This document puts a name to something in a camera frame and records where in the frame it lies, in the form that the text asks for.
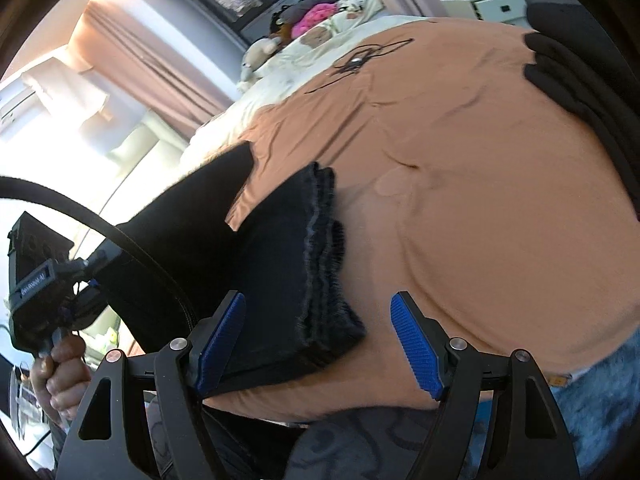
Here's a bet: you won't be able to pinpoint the person's left hand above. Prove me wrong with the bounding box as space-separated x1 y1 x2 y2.
30 332 94 424

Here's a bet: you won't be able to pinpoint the cream padded bed headboard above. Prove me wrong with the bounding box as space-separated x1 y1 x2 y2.
100 110 192 202

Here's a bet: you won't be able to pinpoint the grey plush toy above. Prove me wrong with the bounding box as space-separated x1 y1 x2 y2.
239 37 282 92

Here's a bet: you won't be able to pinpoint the white bedside cabinet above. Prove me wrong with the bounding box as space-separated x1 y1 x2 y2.
441 0 529 29

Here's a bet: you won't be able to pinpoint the white air conditioner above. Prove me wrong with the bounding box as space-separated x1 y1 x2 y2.
0 87 32 131

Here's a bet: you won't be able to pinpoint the black plush toy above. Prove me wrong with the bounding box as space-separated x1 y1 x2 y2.
269 7 297 42

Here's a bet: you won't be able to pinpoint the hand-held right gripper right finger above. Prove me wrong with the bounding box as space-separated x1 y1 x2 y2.
389 290 581 480

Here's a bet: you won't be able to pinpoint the pink fluffy cloth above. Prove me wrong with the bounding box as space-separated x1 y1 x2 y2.
292 2 339 37

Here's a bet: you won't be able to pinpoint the cream bed sheet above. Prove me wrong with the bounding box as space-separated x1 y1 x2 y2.
180 0 432 171

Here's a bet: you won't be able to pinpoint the orange blanket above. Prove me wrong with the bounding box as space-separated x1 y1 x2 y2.
205 15 640 423

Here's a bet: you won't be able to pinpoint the black pants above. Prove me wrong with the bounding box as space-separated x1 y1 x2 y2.
97 142 369 396

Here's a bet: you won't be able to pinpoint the thin black cable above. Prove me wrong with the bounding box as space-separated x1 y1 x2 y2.
306 37 416 95

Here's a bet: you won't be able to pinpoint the thick black gripper cable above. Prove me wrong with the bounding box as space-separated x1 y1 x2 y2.
0 175 199 342

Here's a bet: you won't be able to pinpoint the stack of dark folded clothes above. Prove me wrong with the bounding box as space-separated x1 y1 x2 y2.
522 2 640 202

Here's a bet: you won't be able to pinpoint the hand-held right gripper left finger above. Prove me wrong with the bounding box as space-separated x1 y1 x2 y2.
57 290 248 480

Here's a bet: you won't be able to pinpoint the person's grey printed trousers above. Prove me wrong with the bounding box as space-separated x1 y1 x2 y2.
145 400 481 480

